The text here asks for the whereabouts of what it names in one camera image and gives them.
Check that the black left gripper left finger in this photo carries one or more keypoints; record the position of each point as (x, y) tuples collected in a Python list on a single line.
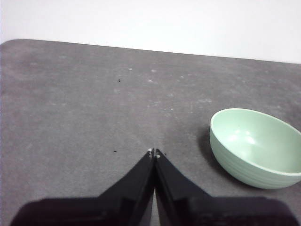
[(113, 207)]

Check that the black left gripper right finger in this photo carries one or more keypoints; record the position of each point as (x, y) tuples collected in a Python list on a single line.
[(200, 209)]

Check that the green ribbed bowl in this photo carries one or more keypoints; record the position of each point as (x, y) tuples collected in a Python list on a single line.
[(235, 162)]

